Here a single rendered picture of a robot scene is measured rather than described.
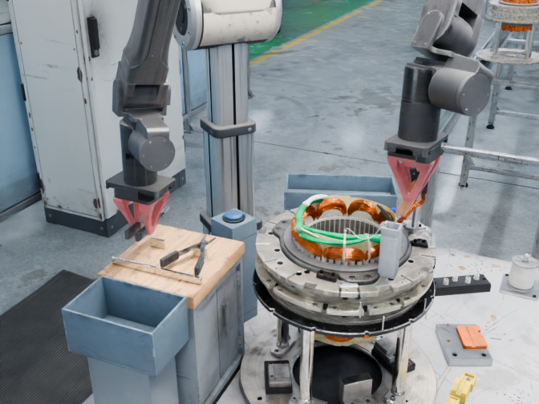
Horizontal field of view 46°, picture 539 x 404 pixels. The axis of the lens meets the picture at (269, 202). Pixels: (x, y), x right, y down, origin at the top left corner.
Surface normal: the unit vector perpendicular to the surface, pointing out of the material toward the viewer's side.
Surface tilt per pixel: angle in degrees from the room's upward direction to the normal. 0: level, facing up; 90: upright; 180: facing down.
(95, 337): 90
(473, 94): 86
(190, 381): 90
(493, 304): 0
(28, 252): 0
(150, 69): 116
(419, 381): 0
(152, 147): 90
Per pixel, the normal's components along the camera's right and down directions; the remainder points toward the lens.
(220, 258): 0.00, -0.90
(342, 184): -0.07, 0.43
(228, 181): 0.47, 0.39
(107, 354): -0.39, 0.40
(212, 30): 0.44, 0.64
